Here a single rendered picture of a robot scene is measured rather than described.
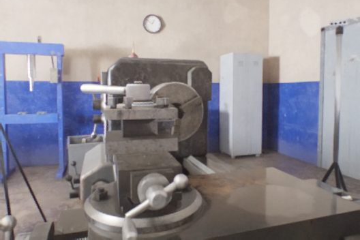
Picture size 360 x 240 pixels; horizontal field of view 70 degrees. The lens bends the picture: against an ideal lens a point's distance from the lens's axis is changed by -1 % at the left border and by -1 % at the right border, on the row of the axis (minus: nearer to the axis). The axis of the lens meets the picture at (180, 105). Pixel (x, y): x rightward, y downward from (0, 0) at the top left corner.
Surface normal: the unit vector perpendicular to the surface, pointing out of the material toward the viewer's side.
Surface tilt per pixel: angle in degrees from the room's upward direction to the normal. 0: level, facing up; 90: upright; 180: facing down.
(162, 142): 90
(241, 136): 90
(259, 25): 90
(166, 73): 90
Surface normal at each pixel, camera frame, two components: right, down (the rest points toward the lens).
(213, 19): 0.30, 0.05
